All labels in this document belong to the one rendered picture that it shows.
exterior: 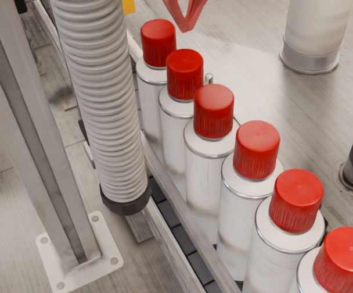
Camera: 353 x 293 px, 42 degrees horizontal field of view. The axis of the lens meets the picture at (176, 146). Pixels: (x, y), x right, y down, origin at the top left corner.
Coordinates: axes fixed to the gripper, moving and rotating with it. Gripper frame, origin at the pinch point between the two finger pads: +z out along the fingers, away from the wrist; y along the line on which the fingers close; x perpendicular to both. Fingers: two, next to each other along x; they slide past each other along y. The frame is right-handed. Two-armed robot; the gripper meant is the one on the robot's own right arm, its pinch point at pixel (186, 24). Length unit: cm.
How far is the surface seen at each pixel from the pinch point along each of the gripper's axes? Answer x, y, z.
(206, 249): 10.6, -24.3, 5.5
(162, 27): 6.3, -8.0, -6.8
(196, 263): 10.3, -21.5, 13.7
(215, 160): 7.6, -20.7, -1.7
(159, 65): 7.5, -9.4, -3.8
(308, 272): 7.3, -32.8, -2.8
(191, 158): 9.1, -19.0, -0.9
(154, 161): 10.5, -12.9, 5.4
